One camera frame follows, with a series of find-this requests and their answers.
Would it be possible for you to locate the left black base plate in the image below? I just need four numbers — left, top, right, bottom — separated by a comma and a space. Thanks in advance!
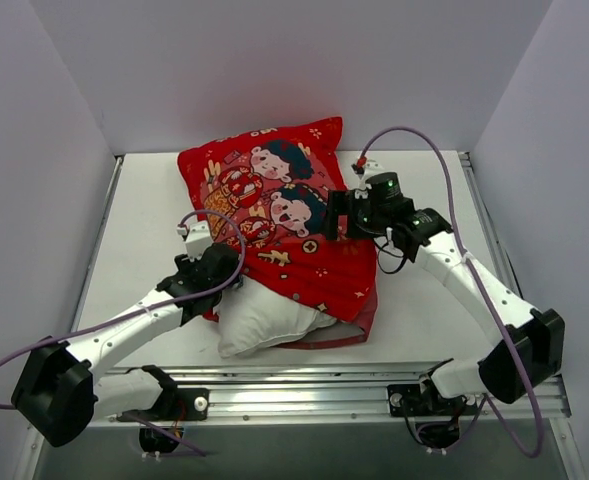
170, 387, 210, 421

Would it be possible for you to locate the white pillow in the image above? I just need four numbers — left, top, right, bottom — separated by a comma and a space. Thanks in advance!
215, 278, 337, 358

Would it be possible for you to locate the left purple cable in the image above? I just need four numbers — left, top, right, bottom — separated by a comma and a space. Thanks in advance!
0, 209, 248, 459

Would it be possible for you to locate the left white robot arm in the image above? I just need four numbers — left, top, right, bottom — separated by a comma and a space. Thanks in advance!
11, 243, 242, 447

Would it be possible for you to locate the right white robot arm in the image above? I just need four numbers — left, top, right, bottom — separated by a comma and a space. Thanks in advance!
322, 172, 565, 413

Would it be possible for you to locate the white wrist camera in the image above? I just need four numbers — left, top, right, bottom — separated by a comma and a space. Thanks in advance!
177, 220, 213, 261
351, 157, 384, 184

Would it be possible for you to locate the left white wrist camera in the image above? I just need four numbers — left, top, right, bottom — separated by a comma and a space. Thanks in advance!
177, 220, 213, 261

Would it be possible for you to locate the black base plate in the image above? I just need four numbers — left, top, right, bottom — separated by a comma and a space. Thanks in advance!
386, 384, 425, 417
170, 387, 210, 421

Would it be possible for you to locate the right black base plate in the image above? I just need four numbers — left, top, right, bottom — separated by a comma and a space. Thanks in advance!
386, 384, 425, 417

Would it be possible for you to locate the red printed pillowcase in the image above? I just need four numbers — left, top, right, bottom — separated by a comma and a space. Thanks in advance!
177, 116, 378, 348

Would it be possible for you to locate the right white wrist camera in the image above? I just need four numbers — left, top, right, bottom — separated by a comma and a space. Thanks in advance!
351, 157, 384, 184

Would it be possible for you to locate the aluminium front rail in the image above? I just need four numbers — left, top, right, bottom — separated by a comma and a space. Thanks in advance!
28, 362, 573, 429

